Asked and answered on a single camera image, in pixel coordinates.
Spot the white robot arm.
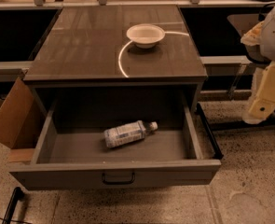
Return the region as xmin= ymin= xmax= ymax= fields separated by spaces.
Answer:
xmin=241 ymin=7 xmax=275 ymax=124

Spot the grey open drawer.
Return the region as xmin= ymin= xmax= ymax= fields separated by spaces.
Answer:
xmin=9 ymin=88 xmax=221 ymax=190

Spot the grey cabinet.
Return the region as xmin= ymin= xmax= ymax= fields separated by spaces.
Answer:
xmin=24 ymin=6 xmax=207 ymax=108

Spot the white bowl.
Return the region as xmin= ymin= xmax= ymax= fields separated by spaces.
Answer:
xmin=126 ymin=23 xmax=165 ymax=49

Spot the black floor bar right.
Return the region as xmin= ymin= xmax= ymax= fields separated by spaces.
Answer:
xmin=196 ymin=103 xmax=224 ymax=160

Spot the black floor bar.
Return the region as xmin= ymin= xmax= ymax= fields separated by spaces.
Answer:
xmin=2 ymin=187 xmax=24 ymax=224
xmin=196 ymin=103 xmax=224 ymax=160

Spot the brown cardboard box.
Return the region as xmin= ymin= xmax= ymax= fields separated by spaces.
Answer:
xmin=0 ymin=78 xmax=45 ymax=162

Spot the black floor bar left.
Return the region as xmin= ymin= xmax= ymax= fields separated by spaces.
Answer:
xmin=2 ymin=187 xmax=24 ymax=224

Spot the black drawer handle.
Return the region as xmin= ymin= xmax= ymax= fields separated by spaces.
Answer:
xmin=102 ymin=172 xmax=135 ymax=186

